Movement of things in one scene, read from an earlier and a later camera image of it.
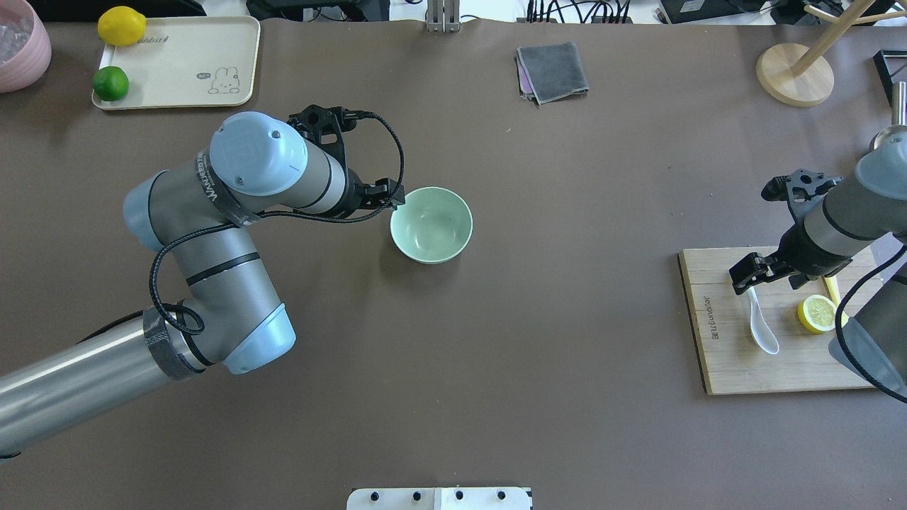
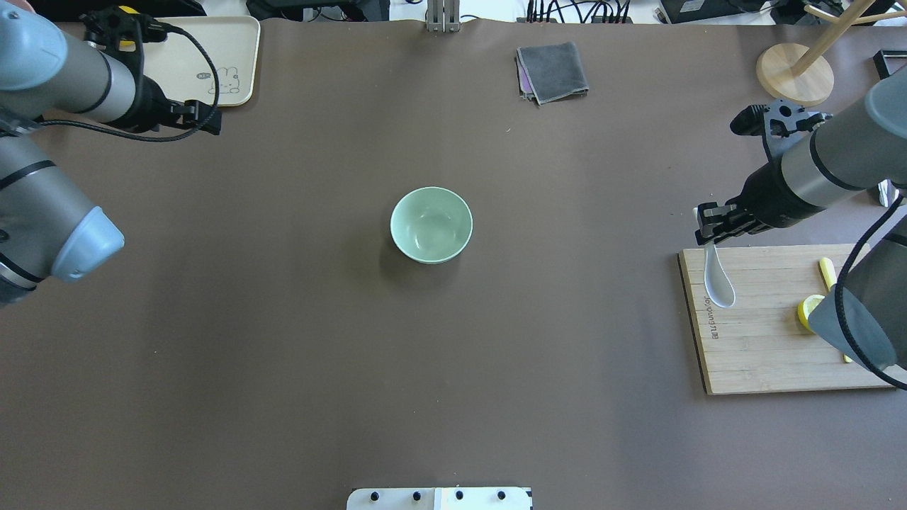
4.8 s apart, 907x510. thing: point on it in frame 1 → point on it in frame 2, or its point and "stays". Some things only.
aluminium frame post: (443, 15) stays
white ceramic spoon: (761, 331) → (718, 282)
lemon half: (817, 314) stays
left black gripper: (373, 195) → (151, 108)
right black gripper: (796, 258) → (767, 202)
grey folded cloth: (551, 71) stays
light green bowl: (433, 227) stays
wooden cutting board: (721, 320) stays
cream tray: (187, 62) stays
